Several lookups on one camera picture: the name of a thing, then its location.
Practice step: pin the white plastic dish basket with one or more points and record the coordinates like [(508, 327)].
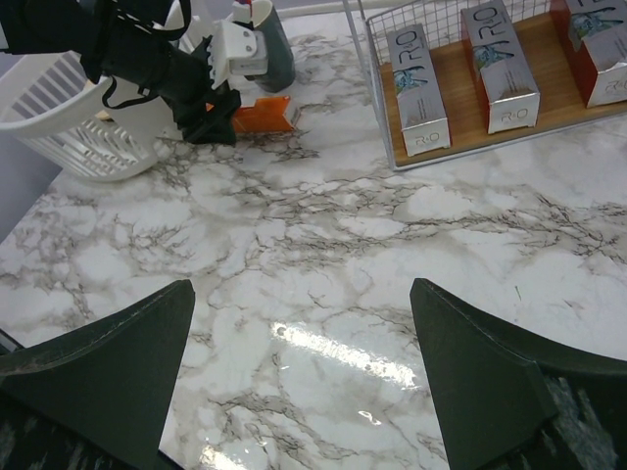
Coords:
[(48, 103)]

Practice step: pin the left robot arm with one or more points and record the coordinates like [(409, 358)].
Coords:
[(45, 27)]

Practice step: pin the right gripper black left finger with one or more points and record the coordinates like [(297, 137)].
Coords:
[(97, 397)]

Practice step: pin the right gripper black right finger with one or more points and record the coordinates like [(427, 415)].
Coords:
[(507, 398)]

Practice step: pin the orange toothpaste box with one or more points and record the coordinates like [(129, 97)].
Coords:
[(267, 115)]

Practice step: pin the white wire wooden shelf rack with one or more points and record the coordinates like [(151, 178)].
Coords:
[(449, 78)]

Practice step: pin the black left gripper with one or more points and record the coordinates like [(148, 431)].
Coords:
[(202, 114)]

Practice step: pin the dark green ceramic mug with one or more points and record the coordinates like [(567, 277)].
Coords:
[(280, 59)]

